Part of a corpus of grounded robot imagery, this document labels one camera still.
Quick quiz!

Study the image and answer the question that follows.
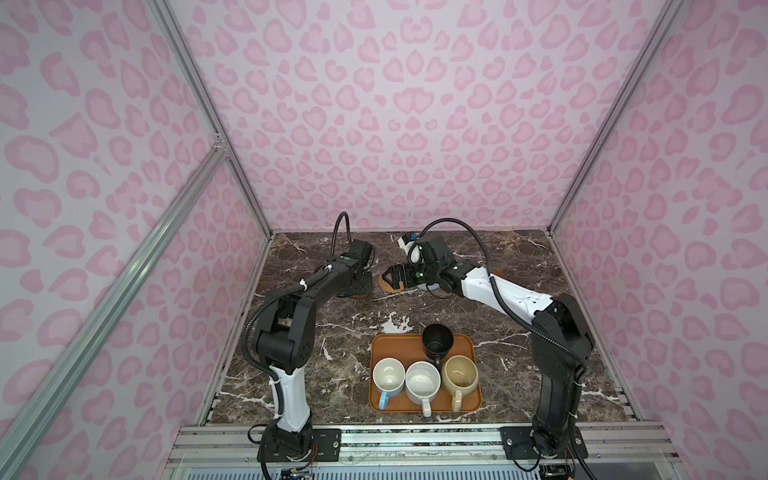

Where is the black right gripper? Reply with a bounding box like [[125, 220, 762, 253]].
[[380, 261, 441, 289]]

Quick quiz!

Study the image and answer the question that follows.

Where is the black ceramic mug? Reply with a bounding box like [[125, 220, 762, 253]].
[[421, 323, 454, 370]]

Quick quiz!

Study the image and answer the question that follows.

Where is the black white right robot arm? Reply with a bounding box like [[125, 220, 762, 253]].
[[379, 232, 594, 458]]

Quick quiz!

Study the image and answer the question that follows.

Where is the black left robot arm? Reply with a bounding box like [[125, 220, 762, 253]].
[[239, 239, 374, 461]]

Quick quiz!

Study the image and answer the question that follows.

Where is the woven rattan round coaster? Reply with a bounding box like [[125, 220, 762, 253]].
[[378, 275, 404, 294]]

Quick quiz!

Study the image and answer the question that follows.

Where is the light blue ceramic mug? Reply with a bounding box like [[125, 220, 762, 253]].
[[371, 358, 406, 410]]

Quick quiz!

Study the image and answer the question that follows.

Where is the white speckled ceramic mug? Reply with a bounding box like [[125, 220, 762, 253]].
[[405, 361, 441, 418]]

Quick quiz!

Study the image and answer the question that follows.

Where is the beige ceramic mug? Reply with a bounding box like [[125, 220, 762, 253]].
[[440, 355, 479, 412]]

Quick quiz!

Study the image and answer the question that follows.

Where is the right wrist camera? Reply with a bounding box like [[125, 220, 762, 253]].
[[397, 232, 421, 265]]

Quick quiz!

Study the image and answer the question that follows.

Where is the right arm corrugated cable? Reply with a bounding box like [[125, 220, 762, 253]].
[[413, 217, 601, 480]]

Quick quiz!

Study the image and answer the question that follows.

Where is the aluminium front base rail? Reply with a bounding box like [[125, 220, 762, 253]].
[[161, 421, 688, 479]]

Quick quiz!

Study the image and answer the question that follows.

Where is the aluminium frame corner post left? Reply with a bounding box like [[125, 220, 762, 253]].
[[146, 0, 273, 240]]

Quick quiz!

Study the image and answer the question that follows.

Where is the aluminium frame corner post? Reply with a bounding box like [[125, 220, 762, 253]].
[[146, 0, 273, 240], [546, 0, 689, 240]]

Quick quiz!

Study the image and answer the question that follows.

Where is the aluminium frame corner post right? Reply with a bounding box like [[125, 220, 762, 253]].
[[546, 0, 689, 240]]

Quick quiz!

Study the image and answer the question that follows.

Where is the aluminium diagonal frame bar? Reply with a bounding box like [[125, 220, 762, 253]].
[[1, 144, 229, 479]]

